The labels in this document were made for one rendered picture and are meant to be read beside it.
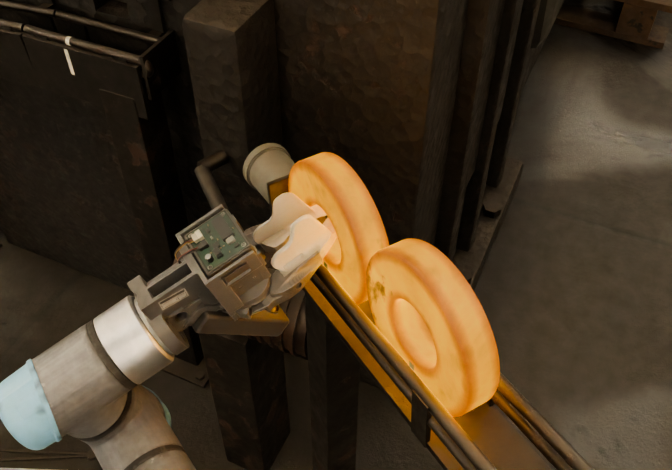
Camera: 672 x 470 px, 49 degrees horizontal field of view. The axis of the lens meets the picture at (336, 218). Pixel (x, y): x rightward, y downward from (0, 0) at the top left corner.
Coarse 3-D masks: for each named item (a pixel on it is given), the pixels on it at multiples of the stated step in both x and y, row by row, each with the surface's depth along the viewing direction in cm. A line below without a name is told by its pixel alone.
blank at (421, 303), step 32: (384, 256) 63; (416, 256) 60; (384, 288) 65; (416, 288) 59; (448, 288) 57; (384, 320) 68; (416, 320) 67; (448, 320) 56; (480, 320) 57; (416, 352) 66; (448, 352) 58; (480, 352) 57; (448, 384) 61; (480, 384) 58
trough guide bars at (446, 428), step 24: (336, 288) 71; (360, 312) 69; (360, 336) 70; (384, 360) 67; (408, 384) 63; (504, 384) 62; (432, 408) 61; (504, 408) 63; (528, 408) 60; (456, 432) 59; (528, 432) 61; (552, 432) 58; (456, 456) 60; (480, 456) 57; (552, 456) 59; (576, 456) 56
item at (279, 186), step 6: (276, 180) 78; (282, 180) 78; (288, 180) 78; (270, 186) 77; (276, 186) 78; (282, 186) 78; (288, 186) 79; (270, 192) 78; (276, 192) 78; (282, 192) 79; (270, 198) 78; (270, 204) 79; (270, 210) 80
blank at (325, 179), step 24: (312, 168) 70; (336, 168) 69; (312, 192) 72; (336, 192) 68; (360, 192) 68; (336, 216) 69; (360, 216) 67; (336, 240) 78; (360, 240) 67; (384, 240) 68; (336, 264) 74; (360, 264) 68; (360, 288) 70
